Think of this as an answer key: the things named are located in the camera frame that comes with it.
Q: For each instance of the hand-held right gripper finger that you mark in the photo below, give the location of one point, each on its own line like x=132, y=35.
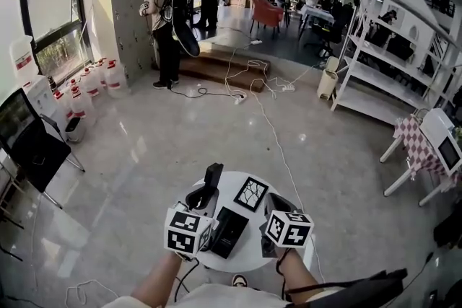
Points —
x=269, y=207
x=285, y=205

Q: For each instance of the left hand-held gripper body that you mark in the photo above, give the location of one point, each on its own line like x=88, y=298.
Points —
x=184, y=236

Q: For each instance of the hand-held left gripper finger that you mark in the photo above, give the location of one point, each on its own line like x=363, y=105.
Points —
x=216, y=202
x=193, y=198

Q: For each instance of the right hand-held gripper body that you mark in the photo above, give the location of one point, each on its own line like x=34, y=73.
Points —
x=290, y=231

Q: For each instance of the person's right forearm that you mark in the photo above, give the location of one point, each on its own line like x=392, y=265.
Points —
x=299, y=274

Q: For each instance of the black shoulder bag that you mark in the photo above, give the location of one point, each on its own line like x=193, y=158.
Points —
x=361, y=290

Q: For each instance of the person's left forearm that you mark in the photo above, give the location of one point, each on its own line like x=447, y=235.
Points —
x=159, y=277

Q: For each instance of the round white table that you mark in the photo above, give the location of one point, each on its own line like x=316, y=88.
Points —
x=249, y=252

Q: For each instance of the person's white shirt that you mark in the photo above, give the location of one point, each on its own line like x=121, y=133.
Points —
x=216, y=297

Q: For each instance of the person's white black shoe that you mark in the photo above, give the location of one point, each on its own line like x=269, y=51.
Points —
x=239, y=280

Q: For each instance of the white legged table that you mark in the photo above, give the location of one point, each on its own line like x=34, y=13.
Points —
x=397, y=184

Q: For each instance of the white shelving rack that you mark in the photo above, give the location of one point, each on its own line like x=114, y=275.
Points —
x=361, y=102

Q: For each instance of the beige pedal bin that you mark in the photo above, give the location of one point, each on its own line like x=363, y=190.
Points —
x=326, y=83

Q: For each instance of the wooden step platform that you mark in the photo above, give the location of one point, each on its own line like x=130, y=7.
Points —
x=213, y=66

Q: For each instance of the small white waste bin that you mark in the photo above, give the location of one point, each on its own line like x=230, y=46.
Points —
x=75, y=131

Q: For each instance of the group of red-label water bottles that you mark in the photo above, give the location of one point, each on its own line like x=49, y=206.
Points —
x=115, y=79

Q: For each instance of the checkered tablecloth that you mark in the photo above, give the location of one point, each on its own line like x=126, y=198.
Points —
x=415, y=144

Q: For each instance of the black mesh office chair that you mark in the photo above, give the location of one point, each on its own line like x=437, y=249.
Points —
x=50, y=155

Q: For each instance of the black equipment case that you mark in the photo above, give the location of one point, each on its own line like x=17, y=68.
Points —
x=449, y=227

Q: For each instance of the black smartphone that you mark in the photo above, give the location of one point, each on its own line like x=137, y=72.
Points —
x=38, y=159

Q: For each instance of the white microwave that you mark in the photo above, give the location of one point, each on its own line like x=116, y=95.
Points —
x=436, y=126

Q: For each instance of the white water dispenser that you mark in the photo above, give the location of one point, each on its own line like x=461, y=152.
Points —
x=39, y=97

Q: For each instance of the orange armchair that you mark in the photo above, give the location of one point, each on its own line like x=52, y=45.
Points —
x=267, y=12

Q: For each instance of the white cloth covered table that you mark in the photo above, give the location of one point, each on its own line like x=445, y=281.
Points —
x=317, y=12

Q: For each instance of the grey metal locker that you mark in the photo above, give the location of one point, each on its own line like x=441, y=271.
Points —
x=122, y=11

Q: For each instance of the large water jug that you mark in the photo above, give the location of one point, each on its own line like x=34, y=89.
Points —
x=23, y=61

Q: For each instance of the black picture frame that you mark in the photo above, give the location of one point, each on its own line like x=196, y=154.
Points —
x=250, y=194

